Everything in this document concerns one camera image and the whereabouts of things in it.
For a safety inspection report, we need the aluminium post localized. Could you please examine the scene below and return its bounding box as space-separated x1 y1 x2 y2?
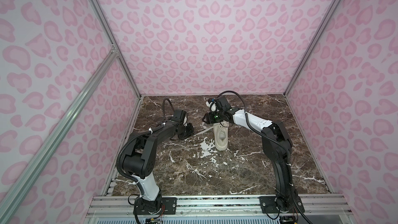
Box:
284 0 343 98
88 0 142 99

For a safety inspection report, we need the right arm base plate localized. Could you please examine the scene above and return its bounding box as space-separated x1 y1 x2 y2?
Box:
259 196 305 214

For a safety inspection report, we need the left diagonal aluminium strut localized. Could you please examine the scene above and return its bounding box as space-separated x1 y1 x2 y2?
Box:
1 50 118 224

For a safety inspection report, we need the right rear aluminium post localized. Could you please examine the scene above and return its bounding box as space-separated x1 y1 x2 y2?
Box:
284 0 343 98

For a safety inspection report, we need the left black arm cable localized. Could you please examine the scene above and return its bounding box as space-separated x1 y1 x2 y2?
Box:
162 98 175 121

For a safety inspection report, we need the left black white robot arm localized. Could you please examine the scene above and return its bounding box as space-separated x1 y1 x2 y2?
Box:
116 119 194 214

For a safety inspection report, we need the left rear aluminium post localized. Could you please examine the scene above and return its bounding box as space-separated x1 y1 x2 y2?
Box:
88 0 142 99

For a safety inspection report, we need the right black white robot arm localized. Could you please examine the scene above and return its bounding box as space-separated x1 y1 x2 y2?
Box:
202 107 303 213

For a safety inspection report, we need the cream white sneaker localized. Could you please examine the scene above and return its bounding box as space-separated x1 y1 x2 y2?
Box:
214 122 229 151

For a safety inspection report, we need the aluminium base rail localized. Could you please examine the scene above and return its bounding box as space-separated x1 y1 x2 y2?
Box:
84 194 356 224

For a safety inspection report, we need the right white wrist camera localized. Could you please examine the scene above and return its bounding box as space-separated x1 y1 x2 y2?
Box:
206 98 219 113

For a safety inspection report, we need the white shoelace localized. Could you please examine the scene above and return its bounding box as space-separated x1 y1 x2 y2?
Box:
195 122 215 136

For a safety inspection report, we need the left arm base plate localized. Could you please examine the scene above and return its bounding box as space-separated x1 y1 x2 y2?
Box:
134 197 177 216

